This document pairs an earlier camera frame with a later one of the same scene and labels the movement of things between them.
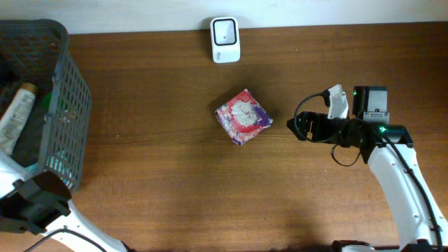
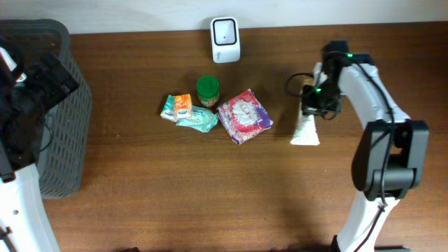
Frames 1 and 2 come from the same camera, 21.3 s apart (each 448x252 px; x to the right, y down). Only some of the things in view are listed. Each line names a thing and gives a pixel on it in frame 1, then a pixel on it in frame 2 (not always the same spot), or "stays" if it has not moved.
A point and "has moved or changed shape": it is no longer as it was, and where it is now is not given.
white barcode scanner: x=225 y=39 stays
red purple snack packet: x=243 y=117 stays
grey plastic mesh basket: x=54 y=138 stays
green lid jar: x=47 y=101 has moved or changed shape
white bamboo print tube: x=15 y=117 has moved or changed shape
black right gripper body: x=325 y=128 -> x=325 y=98
